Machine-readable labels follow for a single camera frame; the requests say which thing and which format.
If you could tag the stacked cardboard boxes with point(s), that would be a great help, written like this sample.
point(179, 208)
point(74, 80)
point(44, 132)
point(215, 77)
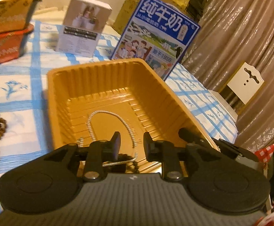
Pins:
point(127, 9)

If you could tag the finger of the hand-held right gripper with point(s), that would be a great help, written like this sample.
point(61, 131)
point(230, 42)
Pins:
point(186, 133)

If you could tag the gold food bowl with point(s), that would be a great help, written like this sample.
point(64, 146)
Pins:
point(7, 16)

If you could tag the white chair back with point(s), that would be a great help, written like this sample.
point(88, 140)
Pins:
point(238, 91)

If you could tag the red food bowl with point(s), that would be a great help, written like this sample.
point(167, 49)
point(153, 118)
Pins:
point(5, 49)

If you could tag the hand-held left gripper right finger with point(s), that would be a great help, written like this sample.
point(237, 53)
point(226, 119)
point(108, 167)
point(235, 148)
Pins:
point(148, 146)

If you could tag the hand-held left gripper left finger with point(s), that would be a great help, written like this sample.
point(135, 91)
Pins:
point(115, 143)

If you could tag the beige curtain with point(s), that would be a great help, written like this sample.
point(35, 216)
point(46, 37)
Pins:
point(245, 28)

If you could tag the blue checked tablecloth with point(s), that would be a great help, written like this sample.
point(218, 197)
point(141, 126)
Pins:
point(16, 113)

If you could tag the small white box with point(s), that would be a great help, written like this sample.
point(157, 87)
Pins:
point(82, 28)

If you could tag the red checked cloth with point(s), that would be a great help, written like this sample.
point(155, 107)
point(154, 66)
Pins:
point(264, 155)

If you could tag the blue milk carton box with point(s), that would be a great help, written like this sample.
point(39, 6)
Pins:
point(155, 33)

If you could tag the golden plastic tray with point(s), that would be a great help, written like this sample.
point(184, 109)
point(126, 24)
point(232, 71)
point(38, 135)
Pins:
point(92, 82)

